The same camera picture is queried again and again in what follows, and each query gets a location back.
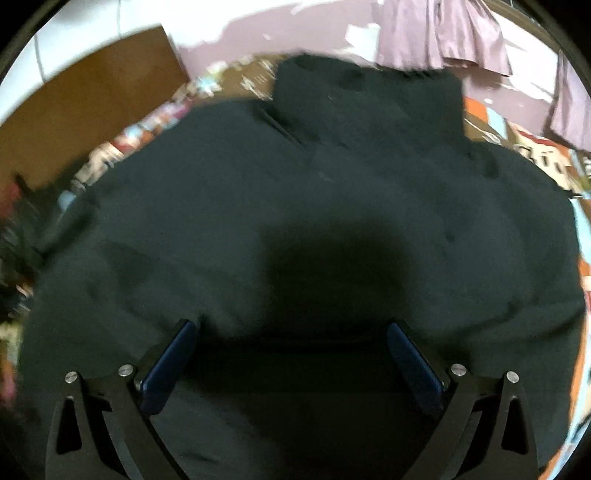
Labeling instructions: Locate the wooden headboard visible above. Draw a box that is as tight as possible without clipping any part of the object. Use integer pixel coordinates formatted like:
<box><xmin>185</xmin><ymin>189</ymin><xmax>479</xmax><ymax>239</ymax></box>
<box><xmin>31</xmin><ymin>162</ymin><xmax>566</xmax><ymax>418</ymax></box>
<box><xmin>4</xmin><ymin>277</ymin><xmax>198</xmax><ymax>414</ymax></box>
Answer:
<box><xmin>0</xmin><ymin>25</ymin><xmax>190</xmax><ymax>195</ymax></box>

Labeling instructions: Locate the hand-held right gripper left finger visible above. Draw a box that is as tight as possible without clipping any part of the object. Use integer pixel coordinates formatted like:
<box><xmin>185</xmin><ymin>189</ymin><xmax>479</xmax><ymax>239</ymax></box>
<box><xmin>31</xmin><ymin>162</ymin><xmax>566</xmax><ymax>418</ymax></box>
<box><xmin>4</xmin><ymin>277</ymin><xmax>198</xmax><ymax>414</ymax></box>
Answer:
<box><xmin>45</xmin><ymin>318</ymin><xmax>199</xmax><ymax>480</ymax></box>

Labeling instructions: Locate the printed cartoon bed sheet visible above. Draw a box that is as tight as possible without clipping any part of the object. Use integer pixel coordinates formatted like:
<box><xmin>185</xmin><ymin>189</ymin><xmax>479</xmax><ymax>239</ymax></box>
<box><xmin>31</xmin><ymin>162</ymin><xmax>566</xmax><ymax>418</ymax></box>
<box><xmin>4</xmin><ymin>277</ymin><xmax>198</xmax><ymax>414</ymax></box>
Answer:
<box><xmin>0</xmin><ymin>55</ymin><xmax>591</xmax><ymax>480</ymax></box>

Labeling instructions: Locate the dark cloth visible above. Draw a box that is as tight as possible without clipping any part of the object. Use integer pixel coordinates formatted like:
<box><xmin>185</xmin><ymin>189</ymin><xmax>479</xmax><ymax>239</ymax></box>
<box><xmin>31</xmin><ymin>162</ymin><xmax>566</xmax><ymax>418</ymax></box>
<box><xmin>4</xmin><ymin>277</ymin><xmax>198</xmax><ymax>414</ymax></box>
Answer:
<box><xmin>0</xmin><ymin>173</ymin><xmax>61</xmax><ymax>324</ymax></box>

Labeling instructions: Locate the purple tied curtain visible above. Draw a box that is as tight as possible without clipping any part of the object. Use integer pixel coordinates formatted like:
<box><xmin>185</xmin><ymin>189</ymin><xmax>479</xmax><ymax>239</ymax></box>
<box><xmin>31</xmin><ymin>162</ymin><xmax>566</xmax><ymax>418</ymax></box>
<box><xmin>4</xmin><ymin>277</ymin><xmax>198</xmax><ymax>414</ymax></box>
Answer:
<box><xmin>376</xmin><ymin>0</ymin><xmax>513</xmax><ymax>77</ymax></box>
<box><xmin>549</xmin><ymin>51</ymin><xmax>591</xmax><ymax>151</ymax></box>

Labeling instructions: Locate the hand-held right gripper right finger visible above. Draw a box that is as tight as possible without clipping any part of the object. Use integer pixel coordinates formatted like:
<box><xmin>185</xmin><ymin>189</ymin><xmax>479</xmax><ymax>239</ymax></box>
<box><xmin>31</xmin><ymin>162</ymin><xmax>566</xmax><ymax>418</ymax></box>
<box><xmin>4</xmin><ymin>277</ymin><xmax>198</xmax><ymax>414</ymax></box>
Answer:
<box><xmin>385</xmin><ymin>320</ymin><xmax>541</xmax><ymax>480</ymax></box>

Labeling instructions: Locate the black sweater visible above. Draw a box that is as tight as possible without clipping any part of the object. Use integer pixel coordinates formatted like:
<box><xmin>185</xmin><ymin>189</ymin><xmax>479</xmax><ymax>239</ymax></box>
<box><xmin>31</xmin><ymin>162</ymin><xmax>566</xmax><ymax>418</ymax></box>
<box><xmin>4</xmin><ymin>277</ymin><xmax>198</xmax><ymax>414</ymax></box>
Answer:
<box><xmin>18</xmin><ymin>53</ymin><xmax>587</xmax><ymax>480</ymax></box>

